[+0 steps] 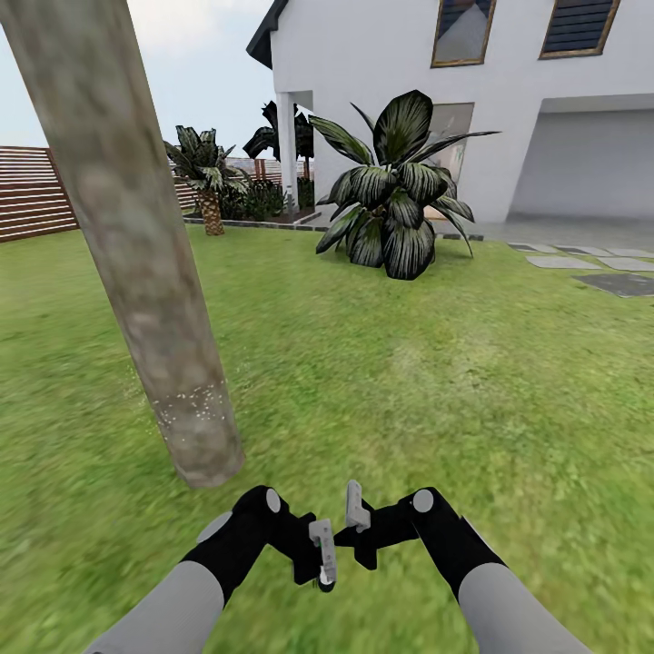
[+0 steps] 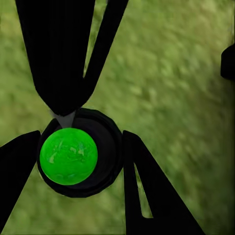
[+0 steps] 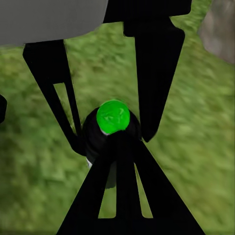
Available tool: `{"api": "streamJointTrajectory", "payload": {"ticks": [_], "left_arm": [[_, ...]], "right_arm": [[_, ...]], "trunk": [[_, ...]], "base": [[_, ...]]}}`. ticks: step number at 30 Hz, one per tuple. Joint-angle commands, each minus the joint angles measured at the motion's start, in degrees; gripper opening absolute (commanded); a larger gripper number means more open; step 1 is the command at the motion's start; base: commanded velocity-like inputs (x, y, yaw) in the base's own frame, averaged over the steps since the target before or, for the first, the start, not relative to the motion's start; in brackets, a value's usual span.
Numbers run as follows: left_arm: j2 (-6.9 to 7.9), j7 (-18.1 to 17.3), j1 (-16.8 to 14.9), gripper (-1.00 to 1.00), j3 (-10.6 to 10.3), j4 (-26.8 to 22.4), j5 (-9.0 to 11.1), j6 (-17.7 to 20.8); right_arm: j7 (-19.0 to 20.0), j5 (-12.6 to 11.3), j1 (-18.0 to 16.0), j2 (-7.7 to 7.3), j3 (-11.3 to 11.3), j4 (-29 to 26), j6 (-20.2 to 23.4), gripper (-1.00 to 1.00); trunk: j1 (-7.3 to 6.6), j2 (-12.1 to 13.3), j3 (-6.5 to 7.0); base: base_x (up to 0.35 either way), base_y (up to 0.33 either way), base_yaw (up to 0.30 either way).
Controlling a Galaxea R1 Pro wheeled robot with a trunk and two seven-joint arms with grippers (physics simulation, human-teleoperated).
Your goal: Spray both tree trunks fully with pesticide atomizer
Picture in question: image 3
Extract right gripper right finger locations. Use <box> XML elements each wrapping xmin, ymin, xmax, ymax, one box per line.
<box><xmin>122</xmin><ymin>130</ymin><xmax>205</xmax><ymax>235</ymax></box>

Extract pesticide atomizer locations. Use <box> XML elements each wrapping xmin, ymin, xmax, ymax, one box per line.
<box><xmin>82</xmin><ymin>100</ymin><xmax>142</xmax><ymax>188</ymax></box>

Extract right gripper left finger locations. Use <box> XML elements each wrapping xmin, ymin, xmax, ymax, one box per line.
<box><xmin>56</xmin><ymin>130</ymin><xmax>130</xmax><ymax>235</ymax></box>

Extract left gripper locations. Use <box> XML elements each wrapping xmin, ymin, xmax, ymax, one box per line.
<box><xmin>23</xmin><ymin>0</ymin><xmax>192</xmax><ymax>157</ymax></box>

